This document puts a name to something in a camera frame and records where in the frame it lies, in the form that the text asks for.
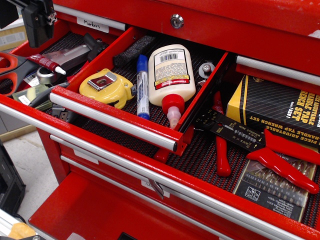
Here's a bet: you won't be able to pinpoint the black yellow tap wrench box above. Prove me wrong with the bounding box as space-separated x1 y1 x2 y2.
226 75 320 148

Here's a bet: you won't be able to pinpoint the red metal tool chest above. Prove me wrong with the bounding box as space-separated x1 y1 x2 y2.
0 0 320 240

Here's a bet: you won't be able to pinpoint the chrome ratchet wrench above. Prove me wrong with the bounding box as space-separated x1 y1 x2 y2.
36 44 91 85

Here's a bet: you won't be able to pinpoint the drill bit set case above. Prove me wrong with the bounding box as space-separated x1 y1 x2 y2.
233 160 310 222

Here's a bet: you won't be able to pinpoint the round metal washer bolt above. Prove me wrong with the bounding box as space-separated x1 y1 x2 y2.
198 62 216 79

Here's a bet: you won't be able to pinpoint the black handled utility tool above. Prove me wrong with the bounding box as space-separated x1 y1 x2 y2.
84 33 109 62

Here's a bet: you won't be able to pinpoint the dark red glue tube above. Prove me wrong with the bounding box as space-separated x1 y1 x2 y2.
26 53 67 75

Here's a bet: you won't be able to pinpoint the small red open drawer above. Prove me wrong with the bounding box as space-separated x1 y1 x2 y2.
49 26 229 155

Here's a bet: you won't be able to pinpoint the black equipment box on floor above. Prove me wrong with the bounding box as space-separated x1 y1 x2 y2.
0 142 26 215

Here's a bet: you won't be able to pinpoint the green clear plastic case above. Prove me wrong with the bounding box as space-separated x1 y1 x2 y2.
12 84 52 111

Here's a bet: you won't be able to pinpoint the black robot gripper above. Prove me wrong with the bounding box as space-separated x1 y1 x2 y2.
0 0 57 48

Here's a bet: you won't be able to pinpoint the orange handled scissors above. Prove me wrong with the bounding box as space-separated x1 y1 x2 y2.
0 52 39 97

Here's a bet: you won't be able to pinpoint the cardboard box in background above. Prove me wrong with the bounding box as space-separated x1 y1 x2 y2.
0 25 28 51

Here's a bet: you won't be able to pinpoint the wide red open drawer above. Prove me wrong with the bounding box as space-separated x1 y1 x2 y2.
0 19 320 240

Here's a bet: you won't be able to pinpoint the yellow tape measure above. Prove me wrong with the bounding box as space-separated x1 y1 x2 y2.
79 68 136 109

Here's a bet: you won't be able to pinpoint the blue white marker pen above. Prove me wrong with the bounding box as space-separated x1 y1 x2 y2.
136 54 150 120

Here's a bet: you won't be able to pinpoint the red handled wire stripper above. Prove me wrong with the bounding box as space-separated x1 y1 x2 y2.
195 109 320 194

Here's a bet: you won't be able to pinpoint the red handled pliers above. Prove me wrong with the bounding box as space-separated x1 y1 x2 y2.
212 91 231 177

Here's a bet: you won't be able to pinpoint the white wood glue bottle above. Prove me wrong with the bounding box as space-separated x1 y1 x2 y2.
148 44 196 129

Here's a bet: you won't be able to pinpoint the silver cabinet key lock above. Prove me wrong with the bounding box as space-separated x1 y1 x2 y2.
170 14 185 29

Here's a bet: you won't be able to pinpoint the black foam block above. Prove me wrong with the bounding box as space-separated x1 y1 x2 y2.
113 35 156 67

